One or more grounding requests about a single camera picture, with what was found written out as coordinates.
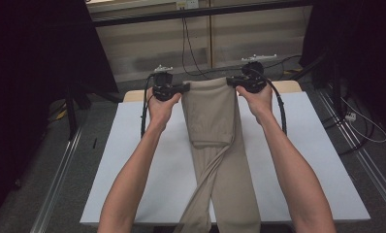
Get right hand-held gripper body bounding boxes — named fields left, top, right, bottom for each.
left=241, top=53, right=277, bottom=95

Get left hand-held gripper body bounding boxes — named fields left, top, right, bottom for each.
left=150, top=64, right=184, bottom=102

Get beige pants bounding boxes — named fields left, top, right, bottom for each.
left=173, top=77, right=263, bottom=233

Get person's right hand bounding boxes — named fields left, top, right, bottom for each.
left=236, top=83, right=274, bottom=126

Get person's left hand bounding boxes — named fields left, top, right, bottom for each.
left=145, top=86, right=183, bottom=132

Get light wooden table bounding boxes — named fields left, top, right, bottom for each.
left=122, top=80, right=303, bottom=103

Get black metal stand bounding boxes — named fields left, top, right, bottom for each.
left=63, top=84, right=124, bottom=142
left=290, top=48, right=344, bottom=113

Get black horizontal bar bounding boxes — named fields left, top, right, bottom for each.
left=91, top=0, right=313, bottom=28

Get white table board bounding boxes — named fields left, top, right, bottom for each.
left=79, top=90, right=371, bottom=227

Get black curtain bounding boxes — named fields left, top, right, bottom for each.
left=0, top=0, right=119, bottom=217
left=299, top=0, right=386, bottom=134

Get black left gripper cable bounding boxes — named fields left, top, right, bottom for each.
left=140, top=73, right=157, bottom=139

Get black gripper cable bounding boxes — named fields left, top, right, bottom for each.
left=252, top=68, right=288, bottom=136
left=140, top=73, right=157, bottom=139

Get black wall cable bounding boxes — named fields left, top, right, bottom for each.
left=183, top=17, right=304, bottom=81
left=180, top=17, right=202, bottom=78

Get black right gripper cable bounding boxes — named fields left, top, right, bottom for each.
left=252, top=68, right=288, bottom=136

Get vertical wall trim strip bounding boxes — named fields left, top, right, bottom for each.
left=208, top=0, right=213, bottom=70

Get white wall socket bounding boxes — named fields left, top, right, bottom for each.
left=176, top=0, right=200, bottom=11

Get black floor cable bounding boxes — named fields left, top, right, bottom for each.
left=321, top=111, right=377, bottom=157

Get white floor cable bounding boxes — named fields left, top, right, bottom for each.
left=339, top=96, right=386, bottom=145

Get metal floor rail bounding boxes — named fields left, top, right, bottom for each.
left=316, top=90, right=386, bottom=212
left=29, top=125, right=84, bottom=233

